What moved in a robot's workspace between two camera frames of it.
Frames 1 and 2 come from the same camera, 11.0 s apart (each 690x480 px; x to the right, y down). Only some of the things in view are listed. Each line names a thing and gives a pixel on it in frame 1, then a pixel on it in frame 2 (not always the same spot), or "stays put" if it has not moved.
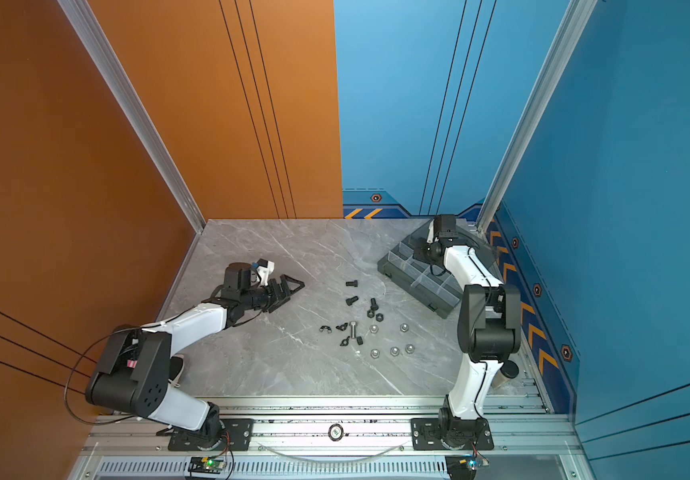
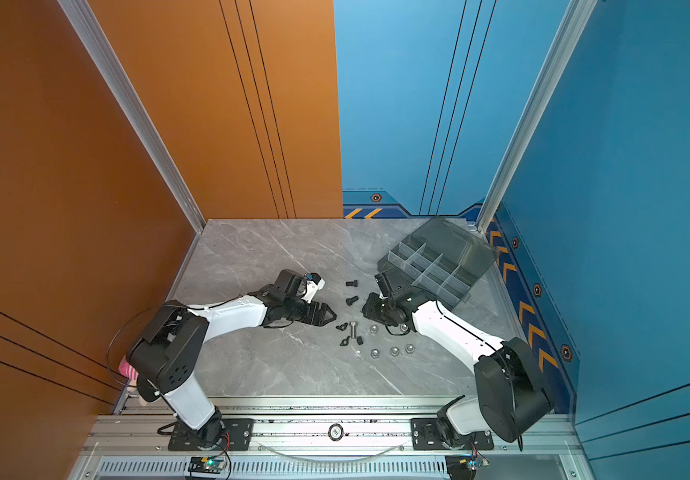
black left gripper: (285, 290) to (320, 321)
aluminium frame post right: (565, 41) stays put
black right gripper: (419, 253) to (369, 308)
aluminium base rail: (334, 438) stays put
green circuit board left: (206, 464) stays put
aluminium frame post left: (96, 42) stays put
